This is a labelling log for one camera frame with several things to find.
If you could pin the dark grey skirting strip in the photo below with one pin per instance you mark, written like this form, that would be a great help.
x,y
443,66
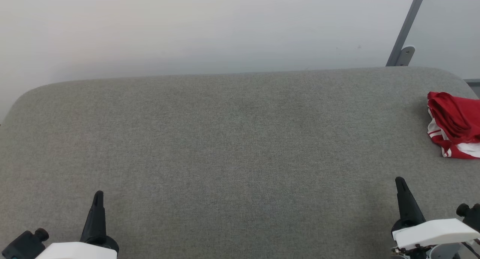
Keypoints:
x,y
474,85

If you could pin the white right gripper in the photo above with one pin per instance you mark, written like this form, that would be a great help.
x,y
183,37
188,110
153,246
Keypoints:
x,y
435,232

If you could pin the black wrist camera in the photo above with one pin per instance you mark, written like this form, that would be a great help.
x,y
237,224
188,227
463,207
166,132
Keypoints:
x,y
470,216
22,246

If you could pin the red basketball jersey white sleeves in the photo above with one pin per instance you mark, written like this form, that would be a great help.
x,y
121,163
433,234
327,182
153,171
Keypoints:
x,y
455,120

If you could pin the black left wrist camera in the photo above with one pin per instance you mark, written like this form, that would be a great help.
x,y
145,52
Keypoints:
x,y
22,246

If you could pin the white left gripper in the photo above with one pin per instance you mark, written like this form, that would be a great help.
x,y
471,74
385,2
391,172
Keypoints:
x,y
78,250

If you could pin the grey fabric sofa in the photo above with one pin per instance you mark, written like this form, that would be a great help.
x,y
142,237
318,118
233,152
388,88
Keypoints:
x,y
225,157

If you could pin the grey metal post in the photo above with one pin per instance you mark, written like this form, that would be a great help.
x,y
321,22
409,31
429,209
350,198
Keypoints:
x,y
407,26

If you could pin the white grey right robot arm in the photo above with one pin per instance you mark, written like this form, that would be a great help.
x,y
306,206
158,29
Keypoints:
x,y
446,251

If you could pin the grey post bracket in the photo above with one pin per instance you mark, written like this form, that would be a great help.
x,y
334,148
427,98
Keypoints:
x,y
405,55

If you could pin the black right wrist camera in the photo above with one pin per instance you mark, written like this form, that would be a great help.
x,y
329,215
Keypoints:
x,y
470,216

